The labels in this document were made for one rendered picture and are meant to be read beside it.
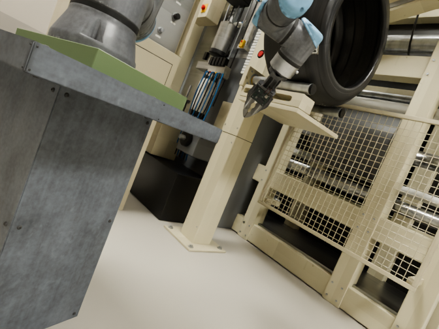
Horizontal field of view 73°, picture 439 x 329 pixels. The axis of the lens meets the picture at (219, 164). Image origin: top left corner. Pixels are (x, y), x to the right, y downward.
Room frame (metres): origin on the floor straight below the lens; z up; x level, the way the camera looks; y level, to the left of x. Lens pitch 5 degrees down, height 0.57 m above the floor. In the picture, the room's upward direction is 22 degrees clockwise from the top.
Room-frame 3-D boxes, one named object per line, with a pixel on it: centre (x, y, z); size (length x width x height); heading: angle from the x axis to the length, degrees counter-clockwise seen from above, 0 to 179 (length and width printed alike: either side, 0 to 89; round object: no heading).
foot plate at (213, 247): (1.63, -0.03, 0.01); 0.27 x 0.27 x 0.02; 43
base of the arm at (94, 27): (0.69, 0.36, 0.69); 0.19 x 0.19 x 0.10
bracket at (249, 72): (1.59, -0.10, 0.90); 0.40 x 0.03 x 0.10; 133
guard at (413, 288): (1.51, -0.62, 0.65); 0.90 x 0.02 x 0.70; 43
